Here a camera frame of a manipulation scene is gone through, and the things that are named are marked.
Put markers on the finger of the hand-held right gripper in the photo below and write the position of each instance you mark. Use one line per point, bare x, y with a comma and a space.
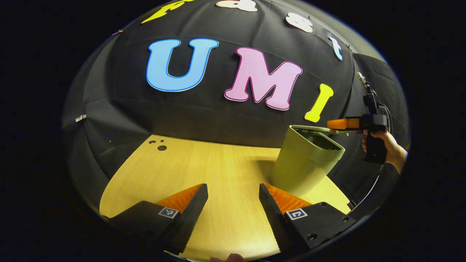
344, 123

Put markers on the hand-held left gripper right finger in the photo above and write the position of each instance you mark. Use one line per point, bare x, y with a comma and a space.
275, 218

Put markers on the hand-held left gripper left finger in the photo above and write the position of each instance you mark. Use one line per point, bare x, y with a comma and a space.
187, 222

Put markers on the pale green garbage bin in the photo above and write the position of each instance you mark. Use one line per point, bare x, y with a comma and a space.
302, 163

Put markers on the wooden desktop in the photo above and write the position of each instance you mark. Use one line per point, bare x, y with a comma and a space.
204, 167

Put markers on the black backdrop cloth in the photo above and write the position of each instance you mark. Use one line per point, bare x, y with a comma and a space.
127, 109

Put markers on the white cloth clip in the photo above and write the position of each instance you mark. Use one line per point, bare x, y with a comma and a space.
81, 118

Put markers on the copper cloth clip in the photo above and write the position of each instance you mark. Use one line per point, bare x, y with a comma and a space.
117, 32

